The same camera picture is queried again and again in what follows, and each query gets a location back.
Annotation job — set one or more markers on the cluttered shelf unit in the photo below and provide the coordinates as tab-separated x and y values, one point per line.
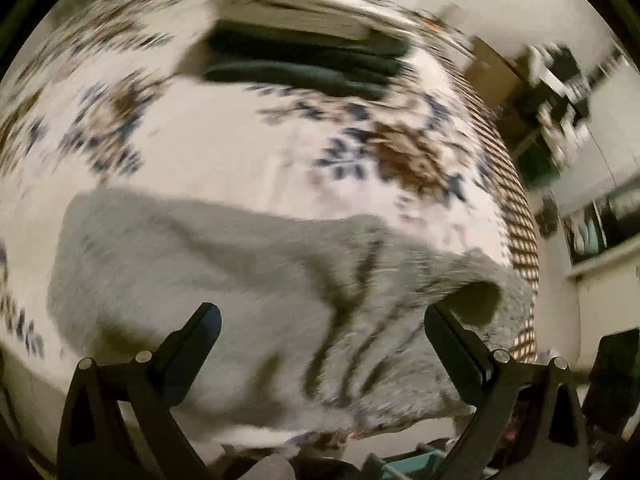
557	95

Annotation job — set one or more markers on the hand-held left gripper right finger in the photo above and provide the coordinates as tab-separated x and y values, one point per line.
450	345

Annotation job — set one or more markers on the grey towel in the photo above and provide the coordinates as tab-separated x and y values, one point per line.
215	280

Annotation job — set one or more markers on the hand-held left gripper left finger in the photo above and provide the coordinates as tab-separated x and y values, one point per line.
197	340

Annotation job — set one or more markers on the stack of folded clothes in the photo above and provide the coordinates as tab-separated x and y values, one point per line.
310	45

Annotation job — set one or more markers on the floral printed blanket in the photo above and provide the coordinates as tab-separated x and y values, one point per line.
225	150

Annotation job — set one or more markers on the wooden cabinet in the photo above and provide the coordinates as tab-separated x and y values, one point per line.
487	72

